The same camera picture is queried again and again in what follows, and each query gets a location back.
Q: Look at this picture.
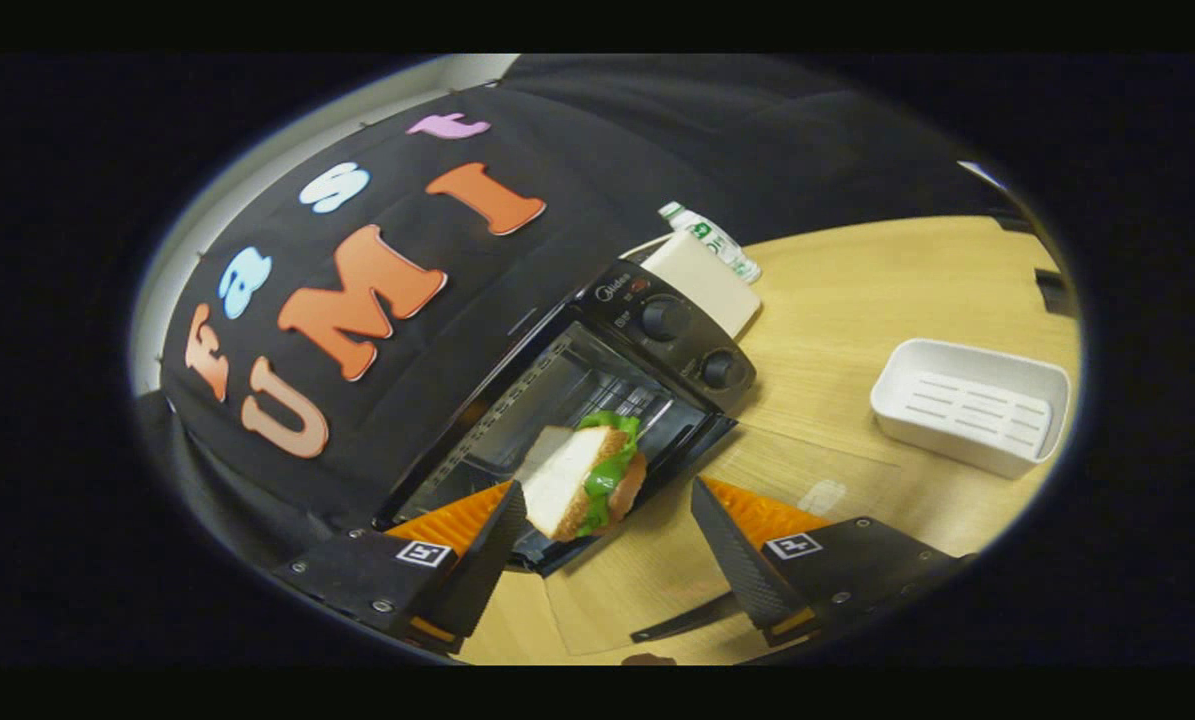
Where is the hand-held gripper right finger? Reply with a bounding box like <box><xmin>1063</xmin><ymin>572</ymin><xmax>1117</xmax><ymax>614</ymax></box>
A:
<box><xmin>690</xmin><ymin>477</ymin><xmax>978</xmax><ymax>649</ymax></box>

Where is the white plastic tray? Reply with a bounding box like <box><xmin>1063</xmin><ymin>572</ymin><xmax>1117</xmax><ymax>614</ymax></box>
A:
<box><xmin>869</xmin><ymin>338</ymin><xmax>1071</xmax><ymax>479</ymax></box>

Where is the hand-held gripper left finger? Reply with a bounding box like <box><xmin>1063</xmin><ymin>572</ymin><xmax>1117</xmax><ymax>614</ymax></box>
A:
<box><xmin>272</xmin><ymin>480</ymin><xmax>529</xmax><ymax>656</ymax></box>

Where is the white rectangular box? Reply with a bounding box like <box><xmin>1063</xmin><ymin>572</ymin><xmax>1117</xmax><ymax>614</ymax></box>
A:
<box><xmin>640</xmin><ymin>232</ymin><xmax>763</xmax><ymax>339</ymax></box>

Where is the black toaster oven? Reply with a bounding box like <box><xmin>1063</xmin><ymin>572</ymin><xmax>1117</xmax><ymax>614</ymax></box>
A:
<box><xmin>372</xmin><ymin>258</ymin><xmax>903</xmax><ymax>661</ymax></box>

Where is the sandwich with lettuce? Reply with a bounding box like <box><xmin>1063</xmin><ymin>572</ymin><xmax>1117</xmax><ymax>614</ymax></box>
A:
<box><xmin>514</xmin><ymin>410</ymin><xmax>648</xmax><ymax>543</ymax></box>

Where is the white plastic bottle green label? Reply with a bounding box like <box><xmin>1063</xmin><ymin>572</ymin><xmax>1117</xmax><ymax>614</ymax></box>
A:
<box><xmin>657</xmin><ymin>201</ymin><xmax>763</xmax><ymax>284</ymax></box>

